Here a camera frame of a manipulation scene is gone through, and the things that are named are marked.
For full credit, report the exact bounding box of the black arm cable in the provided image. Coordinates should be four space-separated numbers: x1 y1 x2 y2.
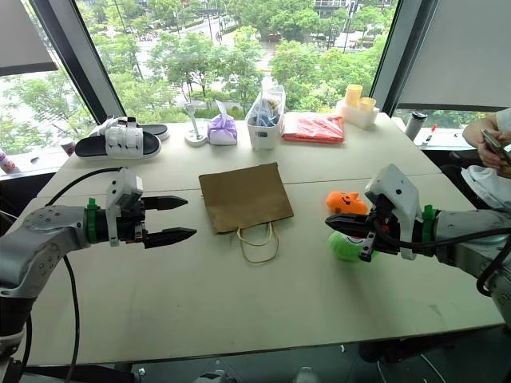
19 167 123 383
373 218 511 298

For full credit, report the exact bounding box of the green wrist clamp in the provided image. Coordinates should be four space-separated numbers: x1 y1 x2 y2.
421 204 437 245
83 196 101 245

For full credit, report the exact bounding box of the grey roller blind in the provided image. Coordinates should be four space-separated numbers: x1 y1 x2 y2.
394 0 511 113
0 0 60 77

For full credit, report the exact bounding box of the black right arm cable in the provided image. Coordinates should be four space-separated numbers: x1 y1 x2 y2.
373 218 511 298

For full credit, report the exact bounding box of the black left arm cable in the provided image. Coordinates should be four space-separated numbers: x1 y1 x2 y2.
19 167 123 383

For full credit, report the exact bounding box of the person's hand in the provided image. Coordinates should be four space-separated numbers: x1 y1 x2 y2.
477 136 511 169

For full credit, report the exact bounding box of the brown paper bag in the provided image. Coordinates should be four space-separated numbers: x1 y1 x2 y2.
198 161 295 265

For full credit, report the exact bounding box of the green left wrist clamp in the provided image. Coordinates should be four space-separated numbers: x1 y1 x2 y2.
83 196 101 245

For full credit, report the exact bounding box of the purple pouch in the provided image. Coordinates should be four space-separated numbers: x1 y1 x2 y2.
207 99 239 146

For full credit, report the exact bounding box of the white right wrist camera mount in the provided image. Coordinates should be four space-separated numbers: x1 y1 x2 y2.
364 163 425 261

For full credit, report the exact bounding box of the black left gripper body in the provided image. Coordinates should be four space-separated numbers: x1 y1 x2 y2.
117 192 151 249

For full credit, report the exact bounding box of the green plush toy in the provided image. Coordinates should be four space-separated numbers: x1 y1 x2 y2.
327 231 380 263

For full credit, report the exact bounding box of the white and red bottle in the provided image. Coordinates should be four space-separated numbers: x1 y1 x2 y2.
0 146 22 176

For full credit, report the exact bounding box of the tall yellow cup stack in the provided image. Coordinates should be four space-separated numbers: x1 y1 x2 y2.
344 84 362 108

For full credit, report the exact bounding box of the silver tumbler with black lid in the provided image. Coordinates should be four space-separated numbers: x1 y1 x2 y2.
404 111 429 141

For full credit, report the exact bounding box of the orange plush toy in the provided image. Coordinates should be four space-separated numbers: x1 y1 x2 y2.
325 190 370 217

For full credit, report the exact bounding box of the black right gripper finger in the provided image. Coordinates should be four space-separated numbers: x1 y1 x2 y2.
331 226 373 241
324 213 373 229

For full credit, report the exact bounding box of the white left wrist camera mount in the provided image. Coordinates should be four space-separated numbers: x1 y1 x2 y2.
105 167 145 247

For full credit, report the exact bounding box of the white stand with post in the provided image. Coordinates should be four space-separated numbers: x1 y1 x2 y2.
184 101 210 148

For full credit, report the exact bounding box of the dark window frame post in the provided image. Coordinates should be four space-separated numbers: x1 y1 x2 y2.
370 0 441 117
28 0 128 125

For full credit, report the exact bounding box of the dark smartphone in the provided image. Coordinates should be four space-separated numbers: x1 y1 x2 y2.
480 128 511 165

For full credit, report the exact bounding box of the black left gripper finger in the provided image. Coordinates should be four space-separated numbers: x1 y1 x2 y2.
145 227 198 250
141 195 189 213

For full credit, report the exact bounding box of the clear plastic bag with items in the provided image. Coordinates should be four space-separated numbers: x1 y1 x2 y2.
248 76 286 125

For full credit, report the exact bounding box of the white storage bin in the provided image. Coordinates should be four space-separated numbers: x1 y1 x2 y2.
244 104 286 152

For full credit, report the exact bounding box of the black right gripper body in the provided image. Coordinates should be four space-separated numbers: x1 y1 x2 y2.
358 195 402 263

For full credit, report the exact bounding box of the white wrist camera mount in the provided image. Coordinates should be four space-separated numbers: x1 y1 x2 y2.
105 167 145 247
364 163 425 261

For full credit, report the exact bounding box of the white cup holder box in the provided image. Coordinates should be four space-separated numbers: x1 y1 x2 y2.
335 98 380 130

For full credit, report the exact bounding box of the black and white slide sandal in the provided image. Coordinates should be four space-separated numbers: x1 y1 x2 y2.
74 117 163 161
100 115 171 141

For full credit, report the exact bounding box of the green right wrist clamp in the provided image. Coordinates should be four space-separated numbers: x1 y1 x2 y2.
421 204 437 245

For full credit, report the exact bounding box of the red packet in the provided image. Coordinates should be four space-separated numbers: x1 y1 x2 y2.
280 113 346 145

